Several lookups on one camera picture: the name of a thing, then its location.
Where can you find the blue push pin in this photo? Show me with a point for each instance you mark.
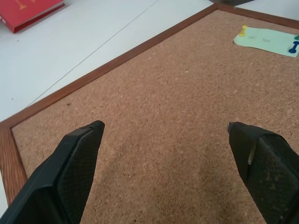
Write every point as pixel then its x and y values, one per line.
pixel 294 47

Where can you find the wood-framed cork board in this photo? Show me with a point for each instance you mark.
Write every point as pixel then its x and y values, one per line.
pixel 163 93

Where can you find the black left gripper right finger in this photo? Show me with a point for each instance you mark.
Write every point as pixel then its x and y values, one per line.
pixel 266 168

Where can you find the yellow push pin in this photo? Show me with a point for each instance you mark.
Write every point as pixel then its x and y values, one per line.
pixel 243 31

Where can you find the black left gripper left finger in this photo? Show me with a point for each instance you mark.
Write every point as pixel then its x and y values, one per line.
pixel 60 177

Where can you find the red book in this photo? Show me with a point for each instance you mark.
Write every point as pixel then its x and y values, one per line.
pixel 25 11

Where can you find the pale green paper note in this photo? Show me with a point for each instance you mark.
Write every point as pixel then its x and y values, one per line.
pixel 266 40

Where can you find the green push pin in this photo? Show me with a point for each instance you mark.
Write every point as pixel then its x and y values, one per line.
pixel 297 37

